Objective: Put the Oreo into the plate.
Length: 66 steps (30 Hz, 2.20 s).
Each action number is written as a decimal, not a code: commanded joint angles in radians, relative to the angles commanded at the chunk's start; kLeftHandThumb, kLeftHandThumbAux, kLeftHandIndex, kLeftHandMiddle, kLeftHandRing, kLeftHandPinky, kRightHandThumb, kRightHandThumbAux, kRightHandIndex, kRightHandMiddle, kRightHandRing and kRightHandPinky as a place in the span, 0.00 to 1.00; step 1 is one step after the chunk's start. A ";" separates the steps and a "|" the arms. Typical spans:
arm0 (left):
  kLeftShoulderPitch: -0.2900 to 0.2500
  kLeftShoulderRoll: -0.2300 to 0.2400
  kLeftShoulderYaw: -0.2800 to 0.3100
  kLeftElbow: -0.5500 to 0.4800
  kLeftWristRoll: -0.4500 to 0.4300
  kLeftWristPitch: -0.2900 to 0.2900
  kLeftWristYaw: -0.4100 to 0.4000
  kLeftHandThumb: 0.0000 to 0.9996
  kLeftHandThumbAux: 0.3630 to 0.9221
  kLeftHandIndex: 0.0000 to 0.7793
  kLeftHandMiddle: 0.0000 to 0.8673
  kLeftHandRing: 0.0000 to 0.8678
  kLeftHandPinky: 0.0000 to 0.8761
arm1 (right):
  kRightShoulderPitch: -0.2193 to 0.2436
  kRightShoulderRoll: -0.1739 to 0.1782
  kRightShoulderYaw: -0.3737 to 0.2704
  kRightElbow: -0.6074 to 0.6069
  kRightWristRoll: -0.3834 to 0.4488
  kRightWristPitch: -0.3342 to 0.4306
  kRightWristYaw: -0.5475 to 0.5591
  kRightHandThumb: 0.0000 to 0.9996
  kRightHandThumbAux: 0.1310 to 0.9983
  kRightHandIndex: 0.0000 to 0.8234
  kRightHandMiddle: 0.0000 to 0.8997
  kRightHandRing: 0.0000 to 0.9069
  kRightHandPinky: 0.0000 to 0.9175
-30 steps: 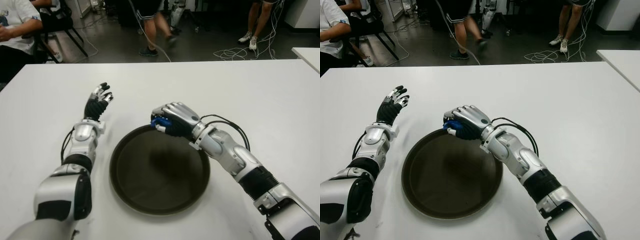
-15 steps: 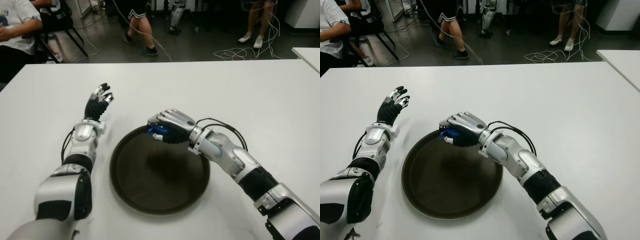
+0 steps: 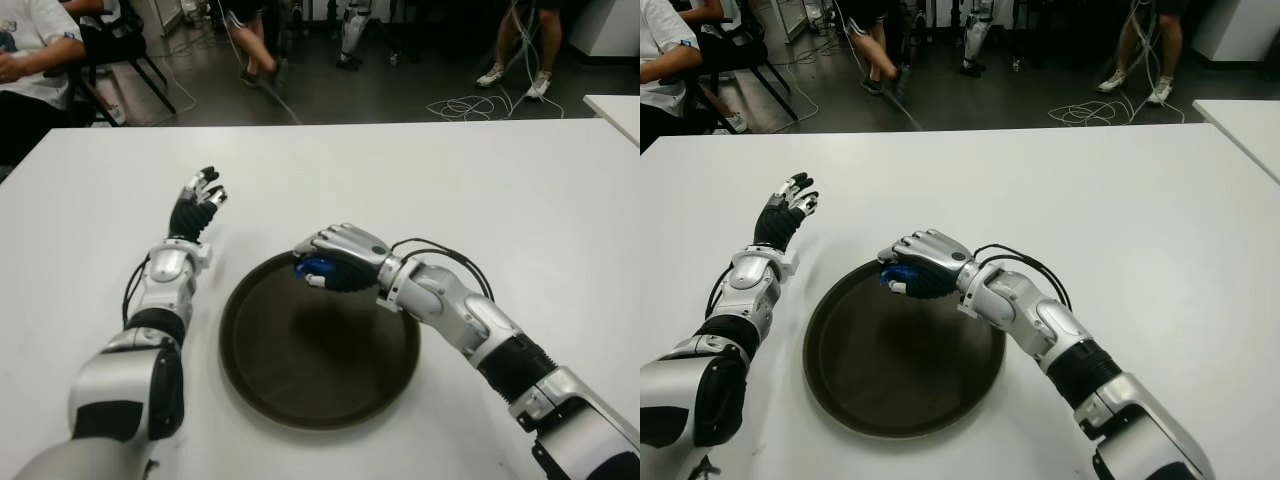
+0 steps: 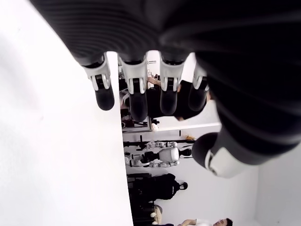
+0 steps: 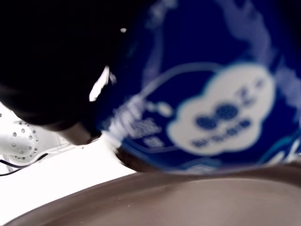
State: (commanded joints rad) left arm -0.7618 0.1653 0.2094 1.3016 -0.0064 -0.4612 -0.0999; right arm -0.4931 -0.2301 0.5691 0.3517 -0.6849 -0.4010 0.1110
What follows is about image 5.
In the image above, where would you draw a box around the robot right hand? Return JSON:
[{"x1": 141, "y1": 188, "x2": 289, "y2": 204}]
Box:
[{"x1": 0, "y1": 0, "x2": 151, "y2": 145}]

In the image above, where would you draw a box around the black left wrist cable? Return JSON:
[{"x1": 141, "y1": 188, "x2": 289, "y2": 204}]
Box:
[{"x1": 0, "y1": 153, "x2": 49, "y2": 177}]

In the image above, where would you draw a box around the blue Oreo cookie pack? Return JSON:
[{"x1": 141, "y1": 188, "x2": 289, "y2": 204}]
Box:
[{"x1": 95, "y1": 0, "x2": 301, "y2": 176}]

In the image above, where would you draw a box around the round brown tray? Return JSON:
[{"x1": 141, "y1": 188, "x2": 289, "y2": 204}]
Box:
[{"x1": 4, "y1": 162, "x2": 301, "y2": 226}]

